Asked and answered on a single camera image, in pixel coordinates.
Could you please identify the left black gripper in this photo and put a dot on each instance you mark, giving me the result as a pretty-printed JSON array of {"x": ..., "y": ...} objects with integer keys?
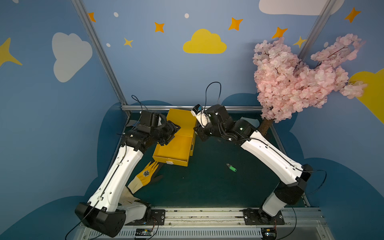
[{"x": 167, "y": 133}]

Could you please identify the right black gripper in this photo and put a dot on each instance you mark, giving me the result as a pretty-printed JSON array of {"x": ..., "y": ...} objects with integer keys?
[{"x": 202, "y": 132}]

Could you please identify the yellow top drawer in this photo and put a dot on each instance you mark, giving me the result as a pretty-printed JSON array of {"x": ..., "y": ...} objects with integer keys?
[{"x": 177, "y": 152}]

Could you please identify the yellow drawer cabinet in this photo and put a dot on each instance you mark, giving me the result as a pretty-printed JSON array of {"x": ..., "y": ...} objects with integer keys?
[{"x": 186, "y": 121}]

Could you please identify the green tag key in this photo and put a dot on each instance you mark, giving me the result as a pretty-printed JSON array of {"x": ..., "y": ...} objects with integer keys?
[{"x": 231, "y": 168}]

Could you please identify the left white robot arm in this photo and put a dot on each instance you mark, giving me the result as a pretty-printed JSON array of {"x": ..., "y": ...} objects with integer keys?
[{"x": 101, "y": 212}]

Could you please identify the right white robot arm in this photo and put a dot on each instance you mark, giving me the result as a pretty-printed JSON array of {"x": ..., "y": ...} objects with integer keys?
[{"x": 293, "y": 176}]

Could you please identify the blue black work glove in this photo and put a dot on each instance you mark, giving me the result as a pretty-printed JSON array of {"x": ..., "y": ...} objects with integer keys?
[{"x": 131, "y": 123}]

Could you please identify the light blue dustpan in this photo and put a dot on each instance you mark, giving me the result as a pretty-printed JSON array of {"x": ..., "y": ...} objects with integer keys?
[{"x": 254, "y": 122}]

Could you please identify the yellow black work glove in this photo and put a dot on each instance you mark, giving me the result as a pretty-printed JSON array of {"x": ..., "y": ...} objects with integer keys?
[{"x": 148, "y": 175}]

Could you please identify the beige cloth glove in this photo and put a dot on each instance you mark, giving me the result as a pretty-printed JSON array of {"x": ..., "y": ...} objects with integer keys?
[{"x": 126, "y": 197}]

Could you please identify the pink cherry blossom tree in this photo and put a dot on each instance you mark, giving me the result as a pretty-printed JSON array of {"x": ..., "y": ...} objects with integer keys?
[{"x": 287, "y": 85}]

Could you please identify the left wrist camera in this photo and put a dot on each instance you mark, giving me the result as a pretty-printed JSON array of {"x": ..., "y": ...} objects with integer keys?
[{"x": 150, "y": 119}]

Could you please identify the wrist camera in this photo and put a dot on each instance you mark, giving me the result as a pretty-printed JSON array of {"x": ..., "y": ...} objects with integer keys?
[
  {"x": 150, "y": 119},
  {"x": 199, "y": 113}
]

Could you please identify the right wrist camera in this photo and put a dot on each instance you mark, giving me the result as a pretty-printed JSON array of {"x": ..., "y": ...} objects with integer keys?
[{"x": 199, "y": 113}]

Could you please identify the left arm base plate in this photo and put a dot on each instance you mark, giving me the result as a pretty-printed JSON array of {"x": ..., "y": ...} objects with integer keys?
[{"x": 153, "y": 216}]

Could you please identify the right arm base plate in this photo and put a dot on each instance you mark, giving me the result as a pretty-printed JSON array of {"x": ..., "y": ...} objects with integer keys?
[{"x": 253, "y": 217}]

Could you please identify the aluminium rail base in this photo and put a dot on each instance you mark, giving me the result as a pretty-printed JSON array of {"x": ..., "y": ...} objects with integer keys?
[{"x": 229, "y": 224}]

